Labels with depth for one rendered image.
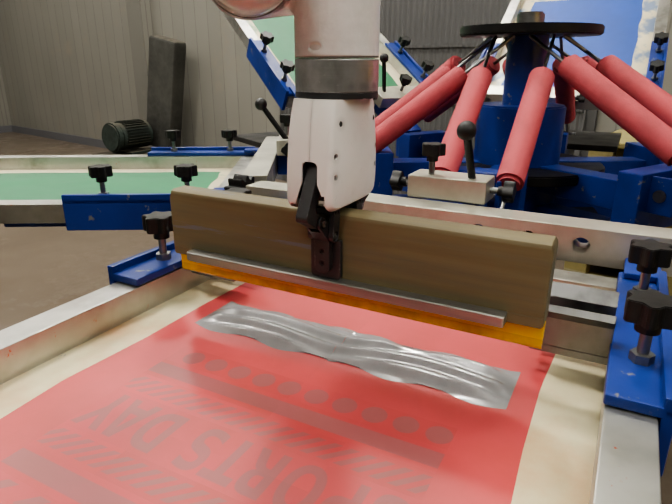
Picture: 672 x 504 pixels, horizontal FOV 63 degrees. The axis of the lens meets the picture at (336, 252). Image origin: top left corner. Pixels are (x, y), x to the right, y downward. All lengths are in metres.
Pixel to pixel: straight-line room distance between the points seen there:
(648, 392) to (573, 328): 0.10
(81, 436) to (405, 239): 0.32
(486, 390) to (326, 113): 0.29
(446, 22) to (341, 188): 4.39
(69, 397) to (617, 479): 0.45
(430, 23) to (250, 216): 4.41
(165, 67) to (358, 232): 6.41
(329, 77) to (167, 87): 6.41
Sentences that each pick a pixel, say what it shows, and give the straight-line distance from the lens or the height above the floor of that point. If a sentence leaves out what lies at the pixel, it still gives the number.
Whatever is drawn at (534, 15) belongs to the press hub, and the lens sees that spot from 1.38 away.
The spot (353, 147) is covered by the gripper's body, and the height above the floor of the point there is 1.17.
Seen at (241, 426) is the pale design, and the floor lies 0.96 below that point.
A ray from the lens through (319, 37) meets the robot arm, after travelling 0.48.
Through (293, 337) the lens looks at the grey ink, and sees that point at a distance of 0.61.
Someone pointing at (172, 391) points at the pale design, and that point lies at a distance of 0.55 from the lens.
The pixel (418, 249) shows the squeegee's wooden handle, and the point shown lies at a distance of 0.49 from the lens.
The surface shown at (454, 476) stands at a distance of 0.45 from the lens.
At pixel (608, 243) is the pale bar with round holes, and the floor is 1.02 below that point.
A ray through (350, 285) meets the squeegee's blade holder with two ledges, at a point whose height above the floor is 1.05.
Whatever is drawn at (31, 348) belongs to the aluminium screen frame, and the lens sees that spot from 0.63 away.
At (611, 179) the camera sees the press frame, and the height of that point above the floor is 1.02.
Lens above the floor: 1.25
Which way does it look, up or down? 19 degrees down
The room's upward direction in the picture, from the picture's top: straight up
